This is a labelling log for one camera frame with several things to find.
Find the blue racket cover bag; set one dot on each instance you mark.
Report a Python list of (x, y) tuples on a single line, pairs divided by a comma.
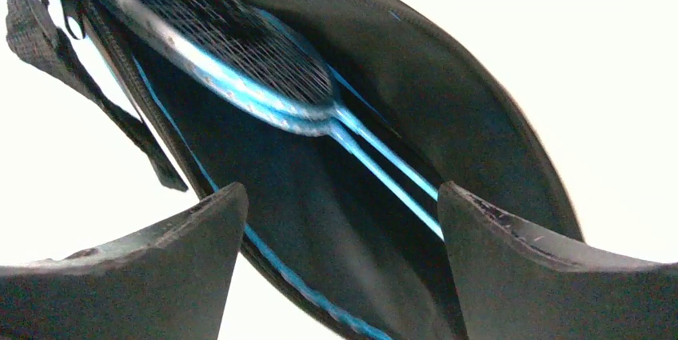
[(326, 234)]

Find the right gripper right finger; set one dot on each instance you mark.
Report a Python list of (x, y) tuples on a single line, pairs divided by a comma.
[(516, 279)]

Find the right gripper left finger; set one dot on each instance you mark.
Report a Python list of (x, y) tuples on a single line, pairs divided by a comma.
[(169, 280)]

